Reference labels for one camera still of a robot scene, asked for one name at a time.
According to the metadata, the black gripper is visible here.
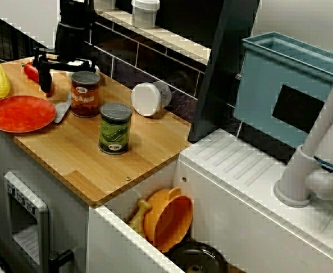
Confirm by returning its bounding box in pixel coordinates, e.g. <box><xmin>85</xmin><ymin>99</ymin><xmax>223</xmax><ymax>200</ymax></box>
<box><xmin>32</xmin><ymin>47</ymin><xmax>97</xmax><ymax>95</ymax></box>

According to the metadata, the toy knife blue handle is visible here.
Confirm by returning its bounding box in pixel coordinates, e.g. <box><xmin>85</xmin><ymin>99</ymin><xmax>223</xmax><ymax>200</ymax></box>
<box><xmin>52</xmin><ymin>90</ymin><xmax>73</xmax><ymax>124</ymax></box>

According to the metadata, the white plastic bottle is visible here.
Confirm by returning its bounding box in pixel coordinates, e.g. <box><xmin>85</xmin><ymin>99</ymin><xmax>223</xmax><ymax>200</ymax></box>
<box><xmin>65</xmin><ymin>59</ymin><xmax>101</xmax><ymax>79</ymax></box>

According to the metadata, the brown beans toy can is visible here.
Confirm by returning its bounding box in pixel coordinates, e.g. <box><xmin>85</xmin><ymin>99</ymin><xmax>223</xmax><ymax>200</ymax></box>
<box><xmin>70</xmin><ymin>71</ymin><xmax>101</xmax><ymax>118</ymax></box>

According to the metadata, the red toy chili pepper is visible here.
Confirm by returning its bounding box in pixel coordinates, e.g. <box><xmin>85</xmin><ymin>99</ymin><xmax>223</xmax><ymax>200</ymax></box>
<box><xmin>21</xmin><ymin>61</ymin><xmax>55</xmax><ymax>98</ymax></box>

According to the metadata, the red orange plate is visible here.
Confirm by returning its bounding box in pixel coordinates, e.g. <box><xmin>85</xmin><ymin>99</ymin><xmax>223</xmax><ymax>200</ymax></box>
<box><xmin>0</xmin><ymin>95</ymin><xmax>57</xmax><ymax>134</ymax></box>

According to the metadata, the green toy can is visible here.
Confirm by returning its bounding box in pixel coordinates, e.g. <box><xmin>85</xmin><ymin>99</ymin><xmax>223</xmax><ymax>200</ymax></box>
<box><xmin>98</xmin><ymin>102</ymin><xmax>133</xmax><ymax>156</ymax></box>

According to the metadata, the clear container white lid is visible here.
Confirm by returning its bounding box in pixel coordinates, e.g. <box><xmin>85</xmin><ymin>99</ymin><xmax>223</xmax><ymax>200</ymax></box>
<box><xmin>131</xmin><ymin>0</ymin><xmax>161</xmax><ymax>30</ymax></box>
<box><xmin>95</xmin><ymin>0</ymin><xmax>118</xmax><ymax>10</ymax></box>

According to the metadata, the white jar grey lid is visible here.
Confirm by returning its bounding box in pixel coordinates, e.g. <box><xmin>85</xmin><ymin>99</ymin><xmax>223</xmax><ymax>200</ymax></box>
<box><xmin>131</xmin><ymin>81</ymin><xmax>173</xmax><ymax>118</ymax></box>

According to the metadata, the grey toy oven panel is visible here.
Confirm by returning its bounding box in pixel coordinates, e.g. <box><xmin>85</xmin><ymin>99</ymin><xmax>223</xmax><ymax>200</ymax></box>
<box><xmin>3</xmin><ymin>170</ymin><xmax>51</xmax><ymax>273</ymax></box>

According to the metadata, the dark grey cabinet side panel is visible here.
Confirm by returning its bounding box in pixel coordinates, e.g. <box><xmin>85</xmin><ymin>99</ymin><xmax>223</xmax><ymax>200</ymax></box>
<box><xmin>188</xmin><ymin>0</ymin><xmax>261</xmax><ymax>143</ymax></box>

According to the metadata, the yellow toy bone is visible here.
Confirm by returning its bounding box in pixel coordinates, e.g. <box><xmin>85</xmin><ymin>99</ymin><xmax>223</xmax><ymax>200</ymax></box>
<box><xmin>128</xmin><ymin>198</ymin><xmax>153</xmax><ymax>238</ymax></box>

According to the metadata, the orange plastic bowl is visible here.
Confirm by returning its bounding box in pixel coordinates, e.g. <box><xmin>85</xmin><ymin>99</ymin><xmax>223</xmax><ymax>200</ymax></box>
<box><xmin>143</xmin><ymin>187</ymin><xmax>194</xmax><ymax>254</ymax></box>

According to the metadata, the teal plastic box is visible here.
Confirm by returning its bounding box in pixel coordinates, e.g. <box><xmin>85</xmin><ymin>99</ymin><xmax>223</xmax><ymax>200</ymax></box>
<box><xmin>233</xmin><ymin>31</ymin><xmax>333</xmax><ymax>149</ymax></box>

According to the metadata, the white toy sink unit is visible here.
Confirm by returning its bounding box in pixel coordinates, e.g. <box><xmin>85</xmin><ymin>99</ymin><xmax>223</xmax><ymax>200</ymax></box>
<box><xmin>88</xmin><ymin>127</ymin><xmax>333</xmax><ymax>273</ymax></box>

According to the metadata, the black pan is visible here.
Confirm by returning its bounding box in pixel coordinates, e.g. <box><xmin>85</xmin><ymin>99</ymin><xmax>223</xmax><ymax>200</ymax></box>
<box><xmin>168</xmin><ymin>240</ymin><xmax>228</xmax><ymax>273</ymax></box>

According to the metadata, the grey toy faucet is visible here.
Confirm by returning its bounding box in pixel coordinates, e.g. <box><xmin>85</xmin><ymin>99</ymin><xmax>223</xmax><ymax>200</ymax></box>
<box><xmin>273</xmin><ymin>61</ymin><xmax>333</xmax><ymax>208</ymax></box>

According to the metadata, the beige wall ledge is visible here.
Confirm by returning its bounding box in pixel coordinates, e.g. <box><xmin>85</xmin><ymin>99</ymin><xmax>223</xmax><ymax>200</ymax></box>
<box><xmin>94</xmin><ymin>0</ymin><xmax>213</xmax><ymax>67</ymax></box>

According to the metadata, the black oven door handle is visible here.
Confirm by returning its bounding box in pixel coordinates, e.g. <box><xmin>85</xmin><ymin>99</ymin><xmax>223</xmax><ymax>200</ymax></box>
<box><xmin>47</xmin><ymin>249</ymin><xmax>75</xmax><ymax>273</ymax></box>

